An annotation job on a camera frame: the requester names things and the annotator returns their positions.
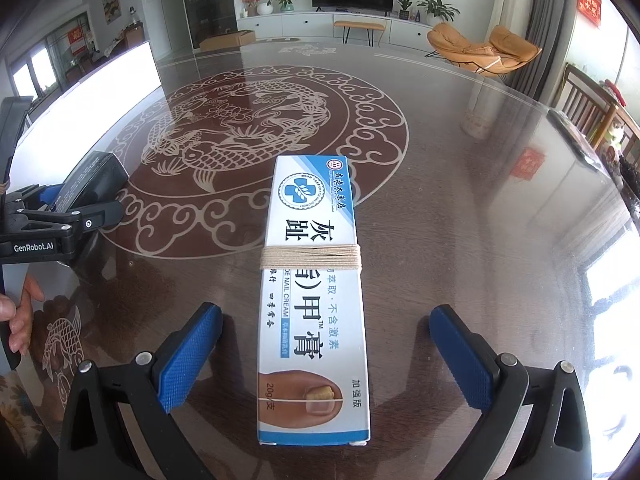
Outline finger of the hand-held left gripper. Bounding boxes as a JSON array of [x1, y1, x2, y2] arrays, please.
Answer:
[[0, 185, 63, 211], [25, 201, 124, 233]]

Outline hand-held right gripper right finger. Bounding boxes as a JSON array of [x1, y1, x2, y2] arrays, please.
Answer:
[[430, 304, 593, 480]]

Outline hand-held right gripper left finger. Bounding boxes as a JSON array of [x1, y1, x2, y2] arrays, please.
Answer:
[[59, 302, 224, 480]]

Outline black cardboard box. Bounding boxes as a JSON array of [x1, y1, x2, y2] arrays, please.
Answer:
[[57, 151, 132, 211]]

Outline white and blue cream box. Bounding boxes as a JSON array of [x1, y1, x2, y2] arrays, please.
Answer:
[[256, 154, 373, 447]]

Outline person's left hand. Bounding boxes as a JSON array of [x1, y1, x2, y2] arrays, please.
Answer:
[[0, 274, 46, 357]]

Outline brown cardboard box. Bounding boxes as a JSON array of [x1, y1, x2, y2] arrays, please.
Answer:
[[200, 30, 257, 51]]

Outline dark display cabinet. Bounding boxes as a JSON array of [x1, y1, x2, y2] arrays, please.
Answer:
[[179, 0, 240, 51]]

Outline dark flat object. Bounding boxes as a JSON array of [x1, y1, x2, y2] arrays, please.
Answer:
[[547, 109, 601, 161]]

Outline white television cabinet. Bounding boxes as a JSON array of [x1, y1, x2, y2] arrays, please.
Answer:
[[236, 9, 441, 51]]

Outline wooden chair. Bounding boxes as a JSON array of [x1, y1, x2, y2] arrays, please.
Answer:
[[562, 62, 623, 151]]

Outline orange lounge chair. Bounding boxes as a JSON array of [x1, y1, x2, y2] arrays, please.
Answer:
[[426, 22, 543, 78]]

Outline wooden bench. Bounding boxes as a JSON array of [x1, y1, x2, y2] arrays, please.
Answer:
[[333, 20, 387, 48]]

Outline grey curtain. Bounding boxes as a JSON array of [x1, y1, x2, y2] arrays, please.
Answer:
[[497, 0, 581, 101]]

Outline large potted plant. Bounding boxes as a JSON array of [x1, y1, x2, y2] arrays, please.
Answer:
[[416, 0, 461, 26]]

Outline red wall decoration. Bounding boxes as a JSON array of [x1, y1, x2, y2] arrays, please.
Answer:
[[577, 0, 602, 28]]

